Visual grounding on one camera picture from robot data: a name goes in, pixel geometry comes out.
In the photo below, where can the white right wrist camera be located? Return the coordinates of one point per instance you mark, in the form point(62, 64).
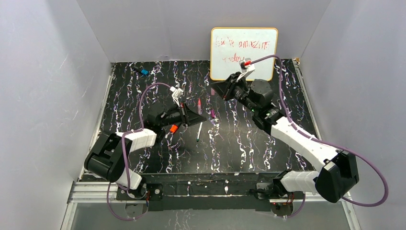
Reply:
point(246, 68)

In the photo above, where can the pink white pen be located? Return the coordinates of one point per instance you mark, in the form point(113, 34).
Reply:
point(199, 107)

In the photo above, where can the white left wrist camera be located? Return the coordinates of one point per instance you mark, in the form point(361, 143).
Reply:
point(176, 94)

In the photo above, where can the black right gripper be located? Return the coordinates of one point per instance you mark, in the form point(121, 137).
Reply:
point(229, 89)

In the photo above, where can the orange framed whiteboard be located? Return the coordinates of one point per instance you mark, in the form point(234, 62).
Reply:
point(230, 45)

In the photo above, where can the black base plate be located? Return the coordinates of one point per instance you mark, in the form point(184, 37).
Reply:
point(218, 191)

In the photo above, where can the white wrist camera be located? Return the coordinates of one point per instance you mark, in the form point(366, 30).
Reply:
point(246, 68)
point(176, 94)

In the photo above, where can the blue black marker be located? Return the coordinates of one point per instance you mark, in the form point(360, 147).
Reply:
point(141, 71)

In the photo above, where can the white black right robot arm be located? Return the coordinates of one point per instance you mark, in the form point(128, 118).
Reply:
point(335, 171)

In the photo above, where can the black orange highlighter pen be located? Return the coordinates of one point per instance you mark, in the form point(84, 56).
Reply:
point(174, 128)

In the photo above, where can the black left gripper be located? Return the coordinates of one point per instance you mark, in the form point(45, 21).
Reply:
point(184, 114)

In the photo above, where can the white green pen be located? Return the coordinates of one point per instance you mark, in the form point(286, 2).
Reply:
point(199, 132)

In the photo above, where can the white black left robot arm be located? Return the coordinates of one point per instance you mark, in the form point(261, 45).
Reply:
point(108, 158)

